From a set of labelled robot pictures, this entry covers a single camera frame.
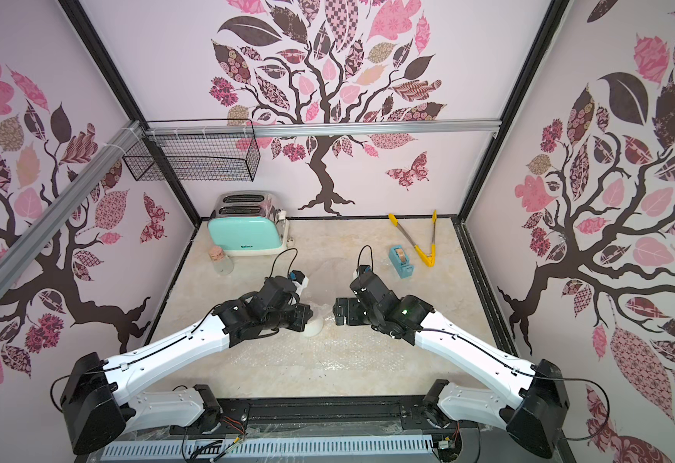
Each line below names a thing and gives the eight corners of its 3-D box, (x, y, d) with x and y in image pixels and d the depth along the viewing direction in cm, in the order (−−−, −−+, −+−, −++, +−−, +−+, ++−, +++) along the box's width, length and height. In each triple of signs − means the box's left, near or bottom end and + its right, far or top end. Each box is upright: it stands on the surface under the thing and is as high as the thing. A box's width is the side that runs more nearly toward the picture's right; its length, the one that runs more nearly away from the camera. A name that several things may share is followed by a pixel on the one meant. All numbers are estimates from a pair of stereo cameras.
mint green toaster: (217, 257, 110) (198, 224, 96) (230, 224, 122) (214, 190, 108) (284, 257, 110) (275, 224, 96) (290, 223, 122) (283, 190, 108)
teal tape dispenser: (401, 281, 102) (403, 273, 98) (386, 256, 109) (387, 247, 105) (414, 277, 103) (417, 268, 99) (398, 252, 111) (400, 243, 106)
